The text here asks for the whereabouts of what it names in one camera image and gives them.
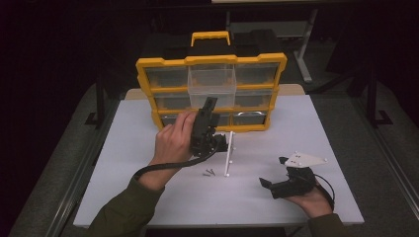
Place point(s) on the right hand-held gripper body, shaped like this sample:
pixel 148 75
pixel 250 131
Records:
pixel 298 182

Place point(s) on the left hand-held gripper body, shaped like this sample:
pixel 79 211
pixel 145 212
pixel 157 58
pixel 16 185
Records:
pixel 202 141

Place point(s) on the clear plastic drawer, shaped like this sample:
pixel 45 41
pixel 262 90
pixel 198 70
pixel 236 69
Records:
pixel 211 85

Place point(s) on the yellow organizer cabinet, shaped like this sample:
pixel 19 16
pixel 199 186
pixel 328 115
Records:
pixel 210 60

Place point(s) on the person's right hand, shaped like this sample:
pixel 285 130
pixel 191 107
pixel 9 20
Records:
pixel 313 204

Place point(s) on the person's left hand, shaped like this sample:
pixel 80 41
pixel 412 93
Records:
pixel 173 141

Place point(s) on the grid of clear drawers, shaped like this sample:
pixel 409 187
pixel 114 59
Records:
pixel 168 76

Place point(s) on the black metal stand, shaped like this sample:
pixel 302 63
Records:
pixel 100 102
pixel 373 98

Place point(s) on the metal frame rail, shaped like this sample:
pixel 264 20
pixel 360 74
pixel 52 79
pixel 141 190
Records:
pixel 77 184
pixel 388 154

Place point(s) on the white desk frame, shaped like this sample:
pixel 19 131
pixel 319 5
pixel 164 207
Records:
pixel 304 54

